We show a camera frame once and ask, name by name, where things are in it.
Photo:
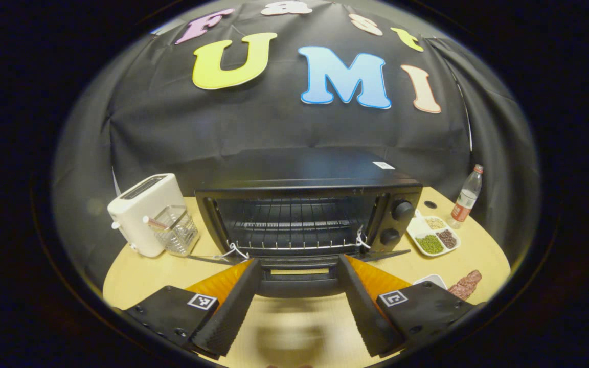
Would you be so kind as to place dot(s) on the black backdrop cloth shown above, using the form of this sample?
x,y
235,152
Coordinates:
x,y
172,128

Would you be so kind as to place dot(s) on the white divided plate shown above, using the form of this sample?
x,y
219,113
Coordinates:
x,y
420,225

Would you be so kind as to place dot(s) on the pale bean heap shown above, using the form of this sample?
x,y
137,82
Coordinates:
x,y
434,223

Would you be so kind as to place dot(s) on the green bean heap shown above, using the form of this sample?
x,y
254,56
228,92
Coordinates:
x,y
430,244

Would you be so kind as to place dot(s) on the clear plastic bottle red label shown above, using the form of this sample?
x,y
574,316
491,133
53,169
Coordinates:
x,y
464,202

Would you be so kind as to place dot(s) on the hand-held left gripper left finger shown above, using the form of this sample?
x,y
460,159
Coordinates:
x,y
233,306

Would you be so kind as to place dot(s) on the dark red bean heap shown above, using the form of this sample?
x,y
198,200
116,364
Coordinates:
x,y
447,238

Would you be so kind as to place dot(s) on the red meat steak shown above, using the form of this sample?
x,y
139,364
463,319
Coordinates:
x,y
466,285

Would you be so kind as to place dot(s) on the white toaster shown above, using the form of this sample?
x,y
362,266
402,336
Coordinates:
x,y
141,214

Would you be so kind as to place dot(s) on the white rectangular tray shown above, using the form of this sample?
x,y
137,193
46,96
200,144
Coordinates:
x,y
430,280

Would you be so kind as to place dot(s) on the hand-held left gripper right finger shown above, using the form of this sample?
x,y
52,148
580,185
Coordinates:
x,y
363,306

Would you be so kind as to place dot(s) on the black electric oven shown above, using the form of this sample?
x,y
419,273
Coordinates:
x,y
299,168

